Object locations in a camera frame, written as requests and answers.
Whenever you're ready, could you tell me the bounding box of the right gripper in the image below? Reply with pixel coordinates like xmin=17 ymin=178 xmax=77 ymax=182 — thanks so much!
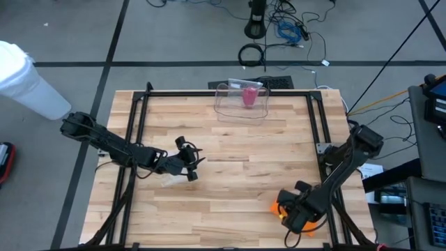
xmin=277 ymin=180 xmax=327 ymax=235

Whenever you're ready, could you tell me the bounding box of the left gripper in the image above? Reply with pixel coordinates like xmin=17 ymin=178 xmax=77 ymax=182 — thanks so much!
xmin=160 ymin=135 xmax=207 ymax=183

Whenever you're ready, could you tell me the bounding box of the orange elastic bandage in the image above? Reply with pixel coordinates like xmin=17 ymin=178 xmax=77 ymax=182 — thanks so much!
xmin=270 ymin=200 xmax=318 ymax=238

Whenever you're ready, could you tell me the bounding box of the pink elastic bandage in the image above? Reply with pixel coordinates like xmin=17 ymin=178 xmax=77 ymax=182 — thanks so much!
xmin=242 ymin=86 xmax=259 ymax=109

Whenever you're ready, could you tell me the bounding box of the clear plastic bin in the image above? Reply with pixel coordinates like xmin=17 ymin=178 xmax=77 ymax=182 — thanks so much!
xmin=213 ymin=82 xmax=271 ymax=126

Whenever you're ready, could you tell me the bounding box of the white paper sheet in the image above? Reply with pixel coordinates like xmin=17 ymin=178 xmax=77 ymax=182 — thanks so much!
xmin=357 ymin=161 xmax=385 ymax=182

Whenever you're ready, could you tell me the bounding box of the black keyboard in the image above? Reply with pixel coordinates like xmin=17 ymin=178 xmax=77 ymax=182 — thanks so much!
xmin=207 ymin=75 xmax=295 ymax=91

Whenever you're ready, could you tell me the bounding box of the grey desk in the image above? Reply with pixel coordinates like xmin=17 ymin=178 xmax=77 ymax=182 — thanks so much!
xmin=406 ymin=85 xmax=446 ymax=251

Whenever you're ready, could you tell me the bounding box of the black keypad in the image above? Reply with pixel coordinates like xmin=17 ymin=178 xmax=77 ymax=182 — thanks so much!
xmin=425 ymin=201 xmax=446 ymax=249

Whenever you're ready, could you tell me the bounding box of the black floor stand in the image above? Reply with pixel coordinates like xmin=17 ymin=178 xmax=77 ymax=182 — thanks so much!
xmin=243 ymin=0 xmax=268 ymax=40

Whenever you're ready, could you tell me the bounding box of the black power strip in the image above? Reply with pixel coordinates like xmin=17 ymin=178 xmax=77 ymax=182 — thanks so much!
xmin=295 ymin=21 xmax=310 ymax=41

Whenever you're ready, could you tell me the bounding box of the black monitor device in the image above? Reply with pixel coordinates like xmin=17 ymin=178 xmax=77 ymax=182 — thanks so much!
xmin=422 ymin=73 xmax=446 ymax=127

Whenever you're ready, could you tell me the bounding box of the white trash bin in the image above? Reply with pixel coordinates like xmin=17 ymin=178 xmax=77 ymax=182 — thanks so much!
xmin=0 ymin=40 xmax=72 ymax=121

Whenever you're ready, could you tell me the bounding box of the red and black case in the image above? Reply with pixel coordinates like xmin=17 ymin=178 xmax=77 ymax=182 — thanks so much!
xmin=0 ymin=141 xmax=17 ymax=185

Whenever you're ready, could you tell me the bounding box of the left gripper cable loop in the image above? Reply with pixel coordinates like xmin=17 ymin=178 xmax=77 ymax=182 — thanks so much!
xmin=180 ymin=140 xmax=202 ymax=162

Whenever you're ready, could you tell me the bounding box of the gripper cable loop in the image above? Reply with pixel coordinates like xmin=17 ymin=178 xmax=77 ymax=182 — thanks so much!
xmin=284 ymin=222 xmax=305 ymax=249
xmin=180 ymin=140 xmax=202 ymax=162

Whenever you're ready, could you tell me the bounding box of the right gripper cable loop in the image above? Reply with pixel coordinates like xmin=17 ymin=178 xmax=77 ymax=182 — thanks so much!
xmin=284 ymin=222 xmax=305 ymax=249

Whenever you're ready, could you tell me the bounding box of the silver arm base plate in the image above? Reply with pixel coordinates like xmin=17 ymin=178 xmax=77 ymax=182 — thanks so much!
xmin=315 ymin=142 xmax=334 ymax=155

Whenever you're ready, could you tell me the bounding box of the coiled black cable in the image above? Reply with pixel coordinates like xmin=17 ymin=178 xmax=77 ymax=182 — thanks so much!
xmin=237 ymin=43 xmax=265 ymax=68

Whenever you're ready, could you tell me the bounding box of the yellow floor cable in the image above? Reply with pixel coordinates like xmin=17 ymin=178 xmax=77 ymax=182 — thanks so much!
xmin=347 ymin=89 xmax=409 ymax=116

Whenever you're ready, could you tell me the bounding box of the blue cable bundle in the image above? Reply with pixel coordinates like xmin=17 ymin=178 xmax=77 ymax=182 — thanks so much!
xmin=276 ymin=20 xmax=303 ymax=45

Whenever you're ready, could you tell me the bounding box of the long black cable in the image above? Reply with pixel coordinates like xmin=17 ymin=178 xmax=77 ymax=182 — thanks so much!
xmin=347 ymin=0 xmax=443 ymax=114

